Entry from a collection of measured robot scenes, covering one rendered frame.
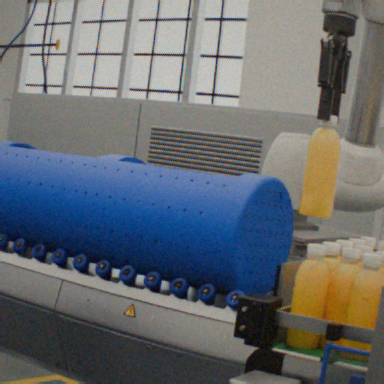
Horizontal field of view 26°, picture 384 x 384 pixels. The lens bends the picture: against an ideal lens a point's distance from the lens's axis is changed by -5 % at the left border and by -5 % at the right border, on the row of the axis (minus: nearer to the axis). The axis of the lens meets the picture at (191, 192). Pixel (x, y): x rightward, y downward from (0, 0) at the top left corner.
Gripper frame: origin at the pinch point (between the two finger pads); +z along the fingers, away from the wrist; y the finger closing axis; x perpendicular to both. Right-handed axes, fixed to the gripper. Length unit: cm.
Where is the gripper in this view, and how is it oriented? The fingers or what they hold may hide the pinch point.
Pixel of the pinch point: (329, 106)
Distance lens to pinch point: 180.4
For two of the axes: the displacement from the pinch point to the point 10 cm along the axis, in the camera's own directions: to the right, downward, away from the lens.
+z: -1.6, 9.9, 0.4
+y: -5.3, -0.5, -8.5
